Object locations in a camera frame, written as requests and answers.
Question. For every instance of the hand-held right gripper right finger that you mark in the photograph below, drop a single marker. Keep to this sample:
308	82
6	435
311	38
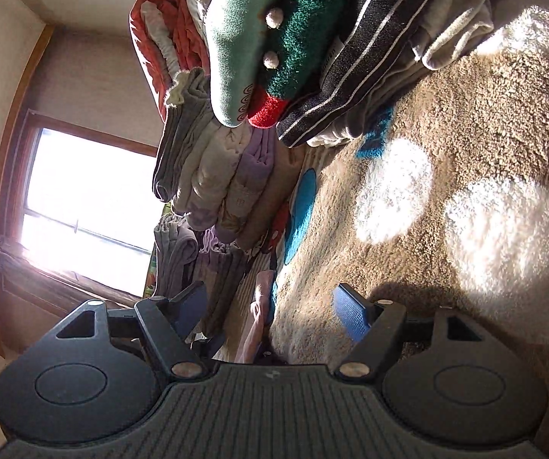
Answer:
351	315

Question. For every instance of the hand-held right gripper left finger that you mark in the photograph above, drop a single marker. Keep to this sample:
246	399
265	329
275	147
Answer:
193	306

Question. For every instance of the pink sweatshirt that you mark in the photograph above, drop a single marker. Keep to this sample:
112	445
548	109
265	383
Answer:
255	325

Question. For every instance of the colourful picture headboard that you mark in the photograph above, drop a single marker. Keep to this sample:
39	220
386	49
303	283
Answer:
152	277

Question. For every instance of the lilac grey folded sheets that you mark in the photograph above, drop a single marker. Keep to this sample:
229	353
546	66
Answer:
174	258

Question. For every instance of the white floral folded garment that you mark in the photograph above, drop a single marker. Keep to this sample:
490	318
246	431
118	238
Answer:
212	258

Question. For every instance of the lilac folded garment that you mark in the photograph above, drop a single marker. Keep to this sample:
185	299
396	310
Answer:
255	167

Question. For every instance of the window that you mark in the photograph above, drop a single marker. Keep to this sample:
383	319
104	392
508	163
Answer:
88	191

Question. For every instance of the grey striped folded garment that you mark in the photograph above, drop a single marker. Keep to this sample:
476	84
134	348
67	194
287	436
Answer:
178	143

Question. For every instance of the printed cartoon blanket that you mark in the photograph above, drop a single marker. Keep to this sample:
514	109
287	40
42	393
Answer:
470	119

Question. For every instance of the mint green garment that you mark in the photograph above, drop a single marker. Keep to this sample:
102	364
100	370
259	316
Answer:
236	48

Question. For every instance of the black white striped garment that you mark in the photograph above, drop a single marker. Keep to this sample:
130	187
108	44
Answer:
374	43

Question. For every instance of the orange white quilt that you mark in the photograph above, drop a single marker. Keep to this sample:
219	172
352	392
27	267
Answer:
154	33

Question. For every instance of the red green knitted sweater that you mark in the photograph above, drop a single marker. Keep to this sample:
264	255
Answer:
312	33

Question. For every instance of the white duvet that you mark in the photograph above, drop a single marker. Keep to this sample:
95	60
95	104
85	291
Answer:
198	14

